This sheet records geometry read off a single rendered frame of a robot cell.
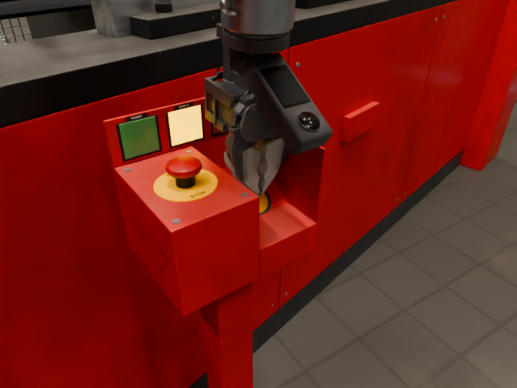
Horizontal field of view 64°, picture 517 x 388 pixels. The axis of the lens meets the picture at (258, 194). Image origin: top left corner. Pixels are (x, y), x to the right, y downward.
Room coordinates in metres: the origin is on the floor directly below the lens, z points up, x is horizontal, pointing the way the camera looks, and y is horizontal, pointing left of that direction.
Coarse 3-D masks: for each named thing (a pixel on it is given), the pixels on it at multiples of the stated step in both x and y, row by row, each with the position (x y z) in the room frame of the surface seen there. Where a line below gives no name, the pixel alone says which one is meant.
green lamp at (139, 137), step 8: (136, 120) 0.46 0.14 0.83; (144, 120) 0.46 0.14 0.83; (152, 120) 0.47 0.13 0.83; (120, 128) 0.45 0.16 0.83; (128, 128) 0.45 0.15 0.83; (136, 128) 0.46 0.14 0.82; (144, 128) 0.46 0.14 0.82; (152, 128) 0.47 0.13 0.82; (128, 136) 0.45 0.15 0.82; (136, 136) 0.46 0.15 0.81; (144, 136) 0.46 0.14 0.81; (152, 136) 0.47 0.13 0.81; (128, 144) 0.45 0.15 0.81; (136, 144) 0.46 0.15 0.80; (144, 144) 0.46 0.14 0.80; (152, 144) 0.47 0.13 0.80; (128, 152) 0.45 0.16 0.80; (136, 152) 0.45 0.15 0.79; (144, 152) 0.46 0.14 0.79
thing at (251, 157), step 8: (224, 152) 0.48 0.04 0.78; (248, 152) 0.43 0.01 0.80; (256, 152) 0.44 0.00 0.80; (248, 160) 0.44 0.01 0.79; (256, 160) 0.44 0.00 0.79; (232, 168) 0.47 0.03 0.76; (248, 168) 0.44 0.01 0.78; (256, 168) 0.44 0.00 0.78; (248, 176) 0.44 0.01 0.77; (256, 176) 0.44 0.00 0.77; (248, 184) 0.44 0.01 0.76; (256, 184) 0.45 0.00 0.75; (256, 192) 0.45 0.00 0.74
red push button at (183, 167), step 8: (176, 160) 0.40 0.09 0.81; (184, 160) 0.40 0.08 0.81; (192, 160) 0.40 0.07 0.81; (168, 168) 0.39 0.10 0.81; (176, 168) 0.39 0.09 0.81; (184, 168) 0.39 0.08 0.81; (192, 168) 0.39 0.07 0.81; (200, 168) 0.40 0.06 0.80; (176, 176) 0.38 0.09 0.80; (184, 176) 0.38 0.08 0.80; (192, 176) 0.39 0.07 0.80; (176, 184) 0.40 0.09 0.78; (184, 184) 0.39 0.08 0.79; (192, 184) 0.40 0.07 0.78
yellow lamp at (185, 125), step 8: (168, 112) 0.48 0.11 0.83; (176, 112) 0.49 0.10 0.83; (184, 112) 0.50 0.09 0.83; (192, 112) 0.50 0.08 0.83; (200, 112) 0.51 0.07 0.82; (176, 120) 0.49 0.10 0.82; (184, 120) 0.49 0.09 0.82; (192, 120) 0.50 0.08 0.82; (200, 120) 0.51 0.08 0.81; (176, 128) 0.49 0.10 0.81; (184, 128) 0.49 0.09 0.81; (192, 128) 0.50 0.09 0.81; (200, 128) 0.51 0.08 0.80; (176, 136) 0.49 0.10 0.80; (184, 136) 0.49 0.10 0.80; (192, 136) 0.50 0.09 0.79; (200, 136) 0.51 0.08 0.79; (176, 144) 0.49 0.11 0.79
